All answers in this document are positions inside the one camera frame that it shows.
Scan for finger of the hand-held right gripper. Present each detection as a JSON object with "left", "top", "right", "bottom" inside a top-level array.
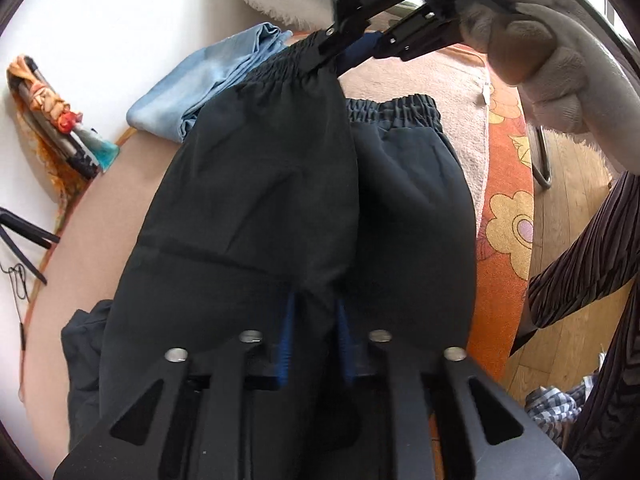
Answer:
[
  {"left": 344, "top": 6, "right": 463, "bottom": 78},
  {"left": 301, "top": 0, "right": 436, "bottom": 78}
]

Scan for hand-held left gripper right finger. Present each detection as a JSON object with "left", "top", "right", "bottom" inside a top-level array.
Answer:
[{"left": 334, "top": 300, "right": 581, "bottom": 480}]

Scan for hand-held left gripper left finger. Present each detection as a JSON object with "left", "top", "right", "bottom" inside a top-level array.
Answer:
[{"left": 52, "top": 294, "right": 301, "bottom": 480}]

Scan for black pants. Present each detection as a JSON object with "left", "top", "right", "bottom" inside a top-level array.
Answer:
[{"left": 97, "top": 30, "right": 478, "bottom": 463}]

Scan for person's right hand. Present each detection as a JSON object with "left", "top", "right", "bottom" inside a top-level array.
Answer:
[{"left": 457, "top": 0, "right": 603, "bottom": 135}]

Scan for pink blanket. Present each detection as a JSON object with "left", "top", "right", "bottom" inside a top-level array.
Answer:
[{"left": 340, "top": 44, "right": 497, "bottom": 228}]

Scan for light blue jeans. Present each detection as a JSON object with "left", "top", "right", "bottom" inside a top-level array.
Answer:
[{"left": 125, "top": 22, "right": 293, "bottom": 143}]

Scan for metal chair leg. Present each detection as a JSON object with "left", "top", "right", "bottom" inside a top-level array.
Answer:
[{"left": 529, "top": 124, "right": 555, "bottom": 190}]

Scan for orange floral blanket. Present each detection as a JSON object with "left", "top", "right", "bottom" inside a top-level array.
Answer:
[{"left": 440, "top": 44, "right": 537, "bottom": 386}]

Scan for dark grey garment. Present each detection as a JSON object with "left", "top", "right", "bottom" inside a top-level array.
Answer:
[{"left": 60, "top": 299, "right": 117, "bottom": 456}]

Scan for blue checkered cloth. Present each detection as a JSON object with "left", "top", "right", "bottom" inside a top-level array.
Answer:
[{"left": 524, "top": 374, "right": 597, "bottom": 455}]

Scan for tan mat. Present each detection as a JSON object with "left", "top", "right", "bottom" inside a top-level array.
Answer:
[{"left": 20, "top": 127, "right": 191, "bottom": 461}]

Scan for person's striped brown clothing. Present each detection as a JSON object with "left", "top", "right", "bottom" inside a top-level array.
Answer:
[{"left": 509, "top": 170, "right": 640, "bottom": 480}]

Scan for orange tie-dye scarf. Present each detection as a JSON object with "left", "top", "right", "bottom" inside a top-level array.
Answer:
[{"left": 6, "top": 54, "right": 121, "bottom": 233}]

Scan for black tripod legs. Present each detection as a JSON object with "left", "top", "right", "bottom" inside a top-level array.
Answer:
[{"left": 0, "top": 206, "right": 62, "bottom": 286}]

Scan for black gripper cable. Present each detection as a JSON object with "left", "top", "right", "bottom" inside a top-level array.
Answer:
[{"left": 530, "top": 0, "right": 633, "bottom": 61}]

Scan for thin black cord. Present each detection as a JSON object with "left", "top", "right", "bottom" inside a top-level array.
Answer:
[{"left": 0, "top": 261, "right": 32, "bottom": 403}]

